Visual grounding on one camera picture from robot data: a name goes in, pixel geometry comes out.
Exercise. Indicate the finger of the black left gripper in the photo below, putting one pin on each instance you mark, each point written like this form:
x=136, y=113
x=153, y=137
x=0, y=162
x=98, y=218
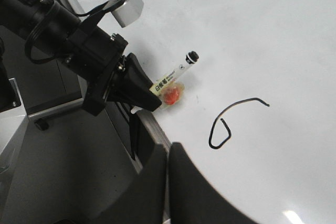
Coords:
x=192, y=198
x=143, y=201

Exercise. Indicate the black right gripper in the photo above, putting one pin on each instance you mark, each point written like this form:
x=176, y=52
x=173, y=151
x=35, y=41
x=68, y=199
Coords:
x=94, y=55

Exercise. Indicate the red round magnet with tape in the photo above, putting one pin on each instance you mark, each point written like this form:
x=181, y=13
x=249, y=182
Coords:
x=171, y=94

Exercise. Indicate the black white whiteboard marker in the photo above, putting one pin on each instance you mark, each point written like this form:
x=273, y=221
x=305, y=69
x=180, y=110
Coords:
x=171, y=76

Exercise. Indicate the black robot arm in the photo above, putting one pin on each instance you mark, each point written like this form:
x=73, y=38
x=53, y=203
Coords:
x=52, y=32

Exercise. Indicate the white whiteboard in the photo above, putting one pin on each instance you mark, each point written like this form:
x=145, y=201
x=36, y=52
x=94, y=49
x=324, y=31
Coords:
x=280, y=165

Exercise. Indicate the black marker drawn six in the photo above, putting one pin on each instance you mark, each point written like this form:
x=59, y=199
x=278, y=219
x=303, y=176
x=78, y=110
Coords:
x=221, y=128

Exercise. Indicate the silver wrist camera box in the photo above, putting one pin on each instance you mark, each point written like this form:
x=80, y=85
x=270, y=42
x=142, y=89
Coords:
x=127, y=11

